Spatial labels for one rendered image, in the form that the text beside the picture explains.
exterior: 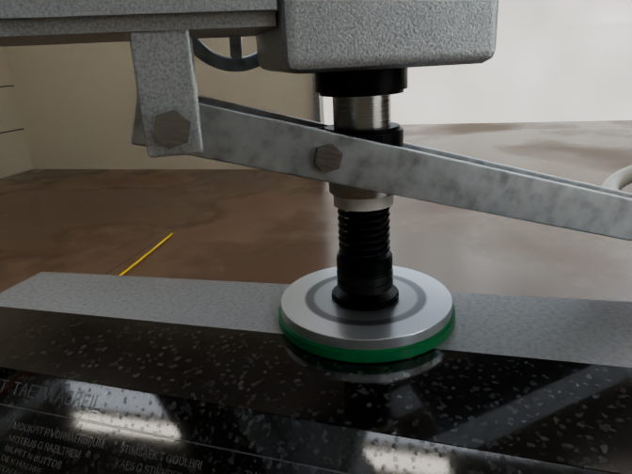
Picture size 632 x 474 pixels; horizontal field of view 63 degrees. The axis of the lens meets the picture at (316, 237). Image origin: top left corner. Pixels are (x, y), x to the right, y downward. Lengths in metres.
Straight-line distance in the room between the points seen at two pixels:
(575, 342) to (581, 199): 0.16
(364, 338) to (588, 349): 0.24
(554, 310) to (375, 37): 0.41
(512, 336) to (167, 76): 0.46
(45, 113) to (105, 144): 0.82
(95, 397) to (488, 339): 0.43
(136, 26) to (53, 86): 6.42
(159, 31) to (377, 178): 0.25
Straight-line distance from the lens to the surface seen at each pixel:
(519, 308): 0.71
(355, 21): 0.47
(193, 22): 0.47
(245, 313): 0.69
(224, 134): 0.51
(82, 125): 6.74
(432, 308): 0.63
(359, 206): 0.58
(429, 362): 0.58
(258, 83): 5.63
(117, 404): 0.59
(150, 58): 0.48
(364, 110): 0.56
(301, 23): 0.46
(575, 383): 0.58
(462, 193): 0.59
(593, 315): 0.72
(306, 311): 0.62
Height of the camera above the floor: 1.14
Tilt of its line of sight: 19 degrees down
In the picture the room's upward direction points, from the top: 3 degrees counter-clockwise
